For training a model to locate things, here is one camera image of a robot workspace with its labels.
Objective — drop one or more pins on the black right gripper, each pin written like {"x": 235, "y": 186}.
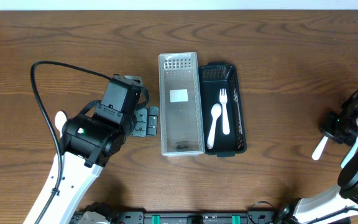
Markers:
{"x": 330, "y": 127}

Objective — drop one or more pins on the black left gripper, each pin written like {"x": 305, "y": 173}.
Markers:
{"x": 146, "y": 122}

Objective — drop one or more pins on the white plastic fork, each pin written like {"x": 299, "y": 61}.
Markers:
{"x": 350, "y": 154}
{"x": 318, "y": 151}
{"x": 223, "y": 102}

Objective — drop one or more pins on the clear plastic basket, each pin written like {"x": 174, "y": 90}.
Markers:
{"x": 181, "y": 123}

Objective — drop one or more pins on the white plastic spoon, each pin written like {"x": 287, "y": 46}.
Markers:
{"x": 215, "y": 113}
{"x": 60, "y": 119}

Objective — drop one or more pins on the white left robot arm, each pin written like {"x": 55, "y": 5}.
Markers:
{"x": 85, "y": 146}

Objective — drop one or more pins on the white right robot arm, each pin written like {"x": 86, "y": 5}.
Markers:
{"x": 340, "y": 201}

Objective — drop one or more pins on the dark green plastic basket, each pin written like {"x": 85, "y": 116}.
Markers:
{"x": 214, "y": 77}

